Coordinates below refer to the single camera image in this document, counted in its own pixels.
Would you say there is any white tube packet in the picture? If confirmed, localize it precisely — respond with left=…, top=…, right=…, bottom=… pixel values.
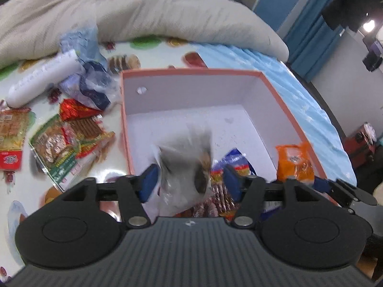
left=7, top=49, right=80, bottom=108

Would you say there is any yellow cracker packet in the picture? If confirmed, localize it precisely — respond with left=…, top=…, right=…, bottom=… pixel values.
left=0, top=107, right=32, bottom=171

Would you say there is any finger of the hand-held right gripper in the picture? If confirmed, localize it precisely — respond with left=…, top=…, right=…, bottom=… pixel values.
left=312, top=177, right=378, bottom=215

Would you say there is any orange-rimmed white box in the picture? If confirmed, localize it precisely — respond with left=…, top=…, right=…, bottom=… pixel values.
left=120, top=68, right=328, bottom=216

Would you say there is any red sausage snack packet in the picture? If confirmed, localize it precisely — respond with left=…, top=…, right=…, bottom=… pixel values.
left=176, top=169, right=245, bottom=223

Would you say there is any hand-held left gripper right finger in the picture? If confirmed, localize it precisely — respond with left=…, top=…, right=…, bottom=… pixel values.
left=223, top=164, right=318, bottom=228

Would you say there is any brown sticks snack packet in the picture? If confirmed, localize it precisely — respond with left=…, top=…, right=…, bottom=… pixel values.
left=64, top=115, right=116, bottom=160

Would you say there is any bright lamp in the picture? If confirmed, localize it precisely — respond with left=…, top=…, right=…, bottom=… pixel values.
left=362, top=19, right=377, bottom=34

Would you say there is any black hanging clothing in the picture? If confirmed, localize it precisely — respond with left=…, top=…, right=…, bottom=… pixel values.
left=321, top=0, right=383, bottom=32

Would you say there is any light blue crumpled packet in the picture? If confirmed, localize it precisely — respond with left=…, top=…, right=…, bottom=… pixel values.
left=59, top=26, right=104, bottom=67

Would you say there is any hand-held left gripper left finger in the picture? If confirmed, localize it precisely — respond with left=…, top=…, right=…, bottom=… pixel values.
left=61, top=163, right=159, bottom=228

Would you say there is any black device on stand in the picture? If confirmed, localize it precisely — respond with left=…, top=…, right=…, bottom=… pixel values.
left=361, top=37, right=383, bottom=73

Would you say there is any blue chair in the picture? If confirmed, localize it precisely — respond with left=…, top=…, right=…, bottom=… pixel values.
left=252, top=0, right=300, bottom=32

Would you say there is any fruit printed mat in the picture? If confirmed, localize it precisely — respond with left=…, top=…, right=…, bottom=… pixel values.
left=0, top=34, right=210, bottom=276

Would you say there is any orange snack packet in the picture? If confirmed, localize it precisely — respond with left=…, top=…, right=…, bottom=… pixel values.
left=275, top=142, right=315, bottom=186

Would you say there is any grey duvet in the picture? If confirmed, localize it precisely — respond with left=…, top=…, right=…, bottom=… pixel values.
left=0, top=0, right=290, bottom=76

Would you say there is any blue curtain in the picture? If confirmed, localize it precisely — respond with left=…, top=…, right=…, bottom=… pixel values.
left=282, top=0, right=345, bottom=82

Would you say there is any clear grey snack packet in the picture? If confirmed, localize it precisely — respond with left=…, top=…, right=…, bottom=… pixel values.
left=151, top=122, right=215, bottom=217

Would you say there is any blue snack packet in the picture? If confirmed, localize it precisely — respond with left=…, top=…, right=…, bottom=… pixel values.
left=214, top=148, right=258, bottom=183

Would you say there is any dark blue clear packet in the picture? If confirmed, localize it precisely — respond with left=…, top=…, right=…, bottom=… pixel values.
left=59, top=61, right=122, bottom=112

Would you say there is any red foil snack packet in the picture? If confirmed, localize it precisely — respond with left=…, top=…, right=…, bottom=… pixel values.
left=58, top=98, right=104, bottom=122

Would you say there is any green-edged snack packet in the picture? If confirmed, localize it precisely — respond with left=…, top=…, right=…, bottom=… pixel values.
left=28, top=115, right=82, bottom=192

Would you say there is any red suitcase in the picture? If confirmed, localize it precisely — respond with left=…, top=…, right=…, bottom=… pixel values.
left=344, top=122, right=379, bottom=171

